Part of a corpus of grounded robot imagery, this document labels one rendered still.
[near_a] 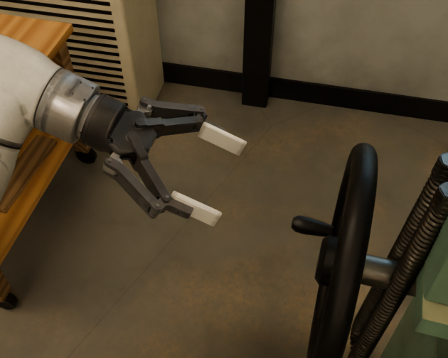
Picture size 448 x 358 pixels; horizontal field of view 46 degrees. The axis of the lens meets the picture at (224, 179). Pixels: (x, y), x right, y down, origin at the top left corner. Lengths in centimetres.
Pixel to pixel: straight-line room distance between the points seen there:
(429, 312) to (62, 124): 49
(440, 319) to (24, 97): 55
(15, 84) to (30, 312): 98
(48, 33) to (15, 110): 84
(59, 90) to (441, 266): 49
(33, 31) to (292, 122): 96
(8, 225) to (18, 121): 84
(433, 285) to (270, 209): 120
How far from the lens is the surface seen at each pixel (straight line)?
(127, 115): 75
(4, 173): 75
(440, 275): 54
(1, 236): 154
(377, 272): 63
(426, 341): 94
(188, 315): 151
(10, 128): 74
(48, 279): 164
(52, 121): 72
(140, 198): 68
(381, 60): 197
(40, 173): 165
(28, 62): 73
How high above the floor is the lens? 135
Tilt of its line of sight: 49 degrees down
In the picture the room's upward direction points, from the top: straight up
